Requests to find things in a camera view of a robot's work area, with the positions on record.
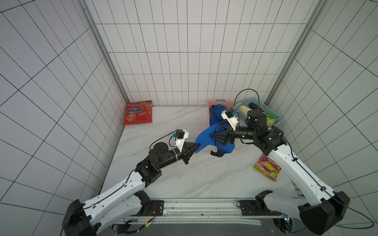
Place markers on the green toy vegetable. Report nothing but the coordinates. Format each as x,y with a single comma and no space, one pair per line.
271,119

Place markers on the red cookie snack bag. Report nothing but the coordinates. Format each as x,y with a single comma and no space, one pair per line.
139,113

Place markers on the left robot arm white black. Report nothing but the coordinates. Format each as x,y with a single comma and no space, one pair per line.
126,198

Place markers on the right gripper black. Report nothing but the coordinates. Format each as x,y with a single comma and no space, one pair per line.
228,135

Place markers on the dark purple toy eggplant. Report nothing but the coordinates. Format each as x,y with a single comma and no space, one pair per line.
255,107

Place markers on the blue baseball cap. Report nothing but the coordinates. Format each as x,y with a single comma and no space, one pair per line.
205,139

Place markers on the pink plastic basket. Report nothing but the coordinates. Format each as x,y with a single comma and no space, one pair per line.
227,103

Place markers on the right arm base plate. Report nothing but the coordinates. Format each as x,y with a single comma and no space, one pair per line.
251,208

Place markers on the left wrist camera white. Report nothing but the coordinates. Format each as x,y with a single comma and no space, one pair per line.
180,136

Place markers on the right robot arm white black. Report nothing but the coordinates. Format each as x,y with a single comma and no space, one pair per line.
320,209

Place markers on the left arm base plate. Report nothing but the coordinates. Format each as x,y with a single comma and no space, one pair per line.
153,208

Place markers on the yellow toy corn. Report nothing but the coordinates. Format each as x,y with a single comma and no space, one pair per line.
244,109

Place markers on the aluminium mounting rail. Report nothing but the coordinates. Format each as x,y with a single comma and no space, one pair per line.
205,211

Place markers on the colourful candy bag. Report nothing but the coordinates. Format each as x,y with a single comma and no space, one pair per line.
268,168

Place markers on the light blue plastic basket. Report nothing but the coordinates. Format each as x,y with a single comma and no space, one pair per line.
266,109

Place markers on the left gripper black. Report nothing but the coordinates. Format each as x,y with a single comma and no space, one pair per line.
184,155

